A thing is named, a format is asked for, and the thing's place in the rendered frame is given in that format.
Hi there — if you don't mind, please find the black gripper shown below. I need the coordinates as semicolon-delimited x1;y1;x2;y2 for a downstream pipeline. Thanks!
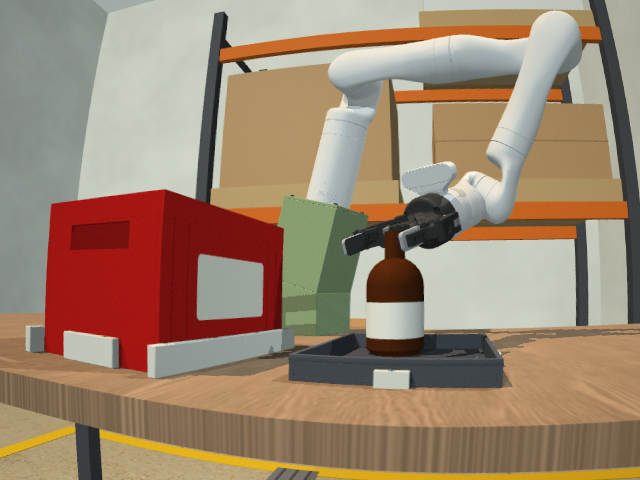
342;193;462;256

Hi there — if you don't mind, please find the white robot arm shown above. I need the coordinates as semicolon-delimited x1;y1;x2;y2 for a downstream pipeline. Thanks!
306;11;582;240

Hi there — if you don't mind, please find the red crate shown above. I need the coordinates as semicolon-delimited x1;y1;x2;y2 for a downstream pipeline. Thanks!
44;189;284;372

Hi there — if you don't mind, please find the brown glass bottle with white label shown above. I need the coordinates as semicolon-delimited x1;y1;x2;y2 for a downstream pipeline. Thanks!
366;231;424;357

